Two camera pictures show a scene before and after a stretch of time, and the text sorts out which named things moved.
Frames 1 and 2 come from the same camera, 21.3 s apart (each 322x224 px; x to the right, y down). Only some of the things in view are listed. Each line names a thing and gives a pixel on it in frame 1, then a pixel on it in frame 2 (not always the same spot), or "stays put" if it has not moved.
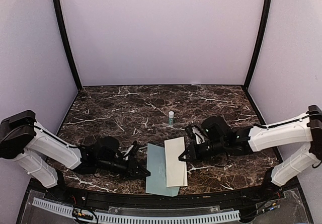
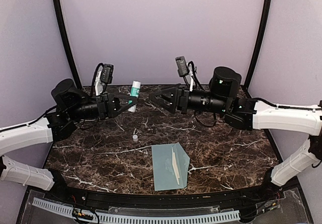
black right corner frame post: [267, 9] stays put
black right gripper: [194, 154] -> [179, 98]
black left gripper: [133, 165] -> [108, 106]
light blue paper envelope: [156, 182] -> [170, 165]
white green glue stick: [171, 118] -> [135, 92]
